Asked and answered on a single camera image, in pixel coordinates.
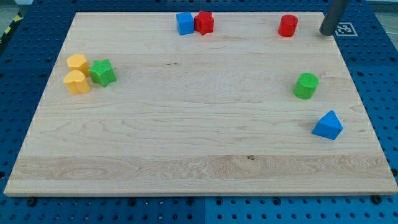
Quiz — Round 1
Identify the red star block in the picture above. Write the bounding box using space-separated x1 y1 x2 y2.
194 11 215 35

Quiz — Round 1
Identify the white fiducial marker tag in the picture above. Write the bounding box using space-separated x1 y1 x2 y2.
335 22 358 37

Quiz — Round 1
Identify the blue cube block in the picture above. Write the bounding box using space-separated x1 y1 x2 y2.
176 12 194 35

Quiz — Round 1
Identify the blue triangular prism block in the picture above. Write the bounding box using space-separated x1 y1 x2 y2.
312 110 343 140

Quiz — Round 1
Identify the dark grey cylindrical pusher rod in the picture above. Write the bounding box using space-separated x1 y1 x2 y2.
319 0 349 36

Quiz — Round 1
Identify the green star block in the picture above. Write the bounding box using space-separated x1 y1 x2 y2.
88 59 117 88

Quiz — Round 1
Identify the yellow hexagon block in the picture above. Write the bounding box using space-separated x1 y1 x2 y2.
67 54 90 77

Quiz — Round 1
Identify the light wooden board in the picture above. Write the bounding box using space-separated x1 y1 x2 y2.
4 12 397 197

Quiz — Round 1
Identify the yellow heart block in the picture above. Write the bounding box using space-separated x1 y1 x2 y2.
63 70 91 95

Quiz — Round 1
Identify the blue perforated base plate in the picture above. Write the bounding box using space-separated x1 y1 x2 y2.
1 0 397 223

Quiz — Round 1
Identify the red cylinder block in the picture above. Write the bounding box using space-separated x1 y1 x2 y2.
278 14 299 37

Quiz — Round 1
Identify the green cylinder block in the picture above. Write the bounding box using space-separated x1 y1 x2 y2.
293 73 319 100

